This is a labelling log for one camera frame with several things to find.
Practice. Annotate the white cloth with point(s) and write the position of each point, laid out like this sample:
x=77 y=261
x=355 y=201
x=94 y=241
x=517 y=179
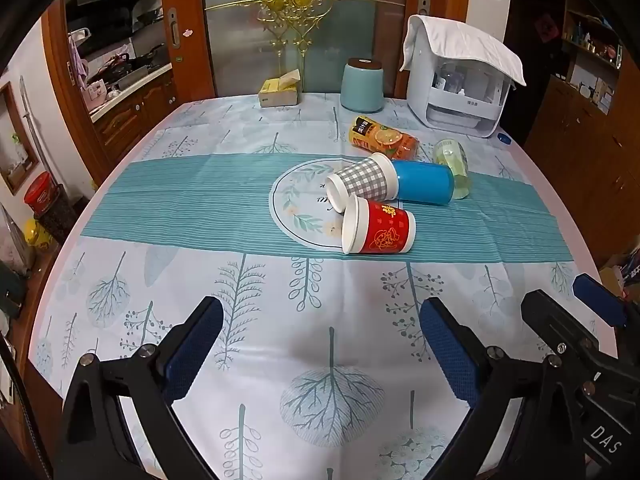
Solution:
x=465 y=42

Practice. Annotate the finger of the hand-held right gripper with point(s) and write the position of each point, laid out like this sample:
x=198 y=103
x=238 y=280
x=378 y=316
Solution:
x=600 y=300
x=550 y=315

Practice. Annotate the yellow container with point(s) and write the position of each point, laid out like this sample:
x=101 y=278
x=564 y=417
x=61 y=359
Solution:
x=36 y=232

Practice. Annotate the black range hood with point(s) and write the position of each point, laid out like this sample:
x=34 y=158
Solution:
x=110 y=2

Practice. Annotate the grey checked paper cup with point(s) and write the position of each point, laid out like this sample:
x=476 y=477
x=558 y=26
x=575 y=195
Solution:
x=365 y=180

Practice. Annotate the light blue canister brown lid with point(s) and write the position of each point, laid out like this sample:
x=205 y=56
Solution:
x=361 y=87

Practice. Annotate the wooden framed picture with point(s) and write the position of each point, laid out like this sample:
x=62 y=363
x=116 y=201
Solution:
x=15 y=150

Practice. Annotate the wooden kitchen counter cabinet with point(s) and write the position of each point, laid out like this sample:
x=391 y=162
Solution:
x=135 y=115

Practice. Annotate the translucent green cup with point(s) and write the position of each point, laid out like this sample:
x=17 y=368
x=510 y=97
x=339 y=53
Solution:
x=452 y=160

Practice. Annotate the dark woven basket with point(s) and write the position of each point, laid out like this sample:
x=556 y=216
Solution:
x=62 y=217

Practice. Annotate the pink hanging cloth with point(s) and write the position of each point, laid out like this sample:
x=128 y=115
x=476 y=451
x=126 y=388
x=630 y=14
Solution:
x=77 y=62

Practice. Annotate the blue cup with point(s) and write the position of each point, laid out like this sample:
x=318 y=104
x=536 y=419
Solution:
x=422 y=182

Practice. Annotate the yellow tissue box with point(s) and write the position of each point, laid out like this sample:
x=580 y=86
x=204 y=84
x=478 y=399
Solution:
x=278 y=92

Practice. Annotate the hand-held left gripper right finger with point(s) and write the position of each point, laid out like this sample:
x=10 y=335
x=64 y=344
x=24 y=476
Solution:
x=450 y=347

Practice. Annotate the white countertop appliance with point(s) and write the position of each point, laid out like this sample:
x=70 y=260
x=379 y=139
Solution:
x=455 y=100

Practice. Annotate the red paper cup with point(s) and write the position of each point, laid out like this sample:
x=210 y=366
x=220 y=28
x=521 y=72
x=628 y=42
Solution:
x=385 y=227

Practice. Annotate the red plastic tub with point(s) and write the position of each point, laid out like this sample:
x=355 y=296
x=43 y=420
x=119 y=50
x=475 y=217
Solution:
x=40 y=195

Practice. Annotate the tree print tablecloth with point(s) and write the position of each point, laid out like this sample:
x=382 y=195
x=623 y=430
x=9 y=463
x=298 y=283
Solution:
x=210 y=220

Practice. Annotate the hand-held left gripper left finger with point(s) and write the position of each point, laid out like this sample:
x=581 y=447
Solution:
x=192 y=347

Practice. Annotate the wooden shelf cabinet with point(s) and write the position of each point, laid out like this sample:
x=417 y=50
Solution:
x=585 y=125

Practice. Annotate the small blue object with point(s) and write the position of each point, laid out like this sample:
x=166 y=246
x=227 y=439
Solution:
x=503 y=138

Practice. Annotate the frosted glass door panel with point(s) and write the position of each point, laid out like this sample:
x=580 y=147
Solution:
x=235 y=45

